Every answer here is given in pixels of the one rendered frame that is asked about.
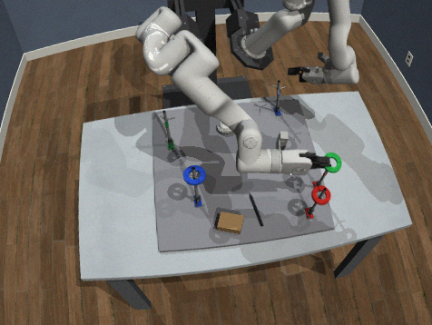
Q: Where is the red ring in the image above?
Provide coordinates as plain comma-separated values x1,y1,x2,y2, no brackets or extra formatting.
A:
311,185,331,205

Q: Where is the blue ring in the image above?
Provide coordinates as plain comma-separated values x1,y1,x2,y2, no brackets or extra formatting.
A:
183,165,206,185

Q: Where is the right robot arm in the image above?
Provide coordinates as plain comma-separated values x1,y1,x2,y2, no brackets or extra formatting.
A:
135,6,289,173

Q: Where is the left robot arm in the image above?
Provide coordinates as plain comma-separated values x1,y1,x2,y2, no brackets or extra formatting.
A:
241,0,359,84

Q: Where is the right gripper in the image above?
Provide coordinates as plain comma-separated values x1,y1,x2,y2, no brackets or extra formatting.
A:
279,150,330,175

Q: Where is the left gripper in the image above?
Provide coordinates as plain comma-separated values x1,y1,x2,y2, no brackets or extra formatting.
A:
288,66,328,84

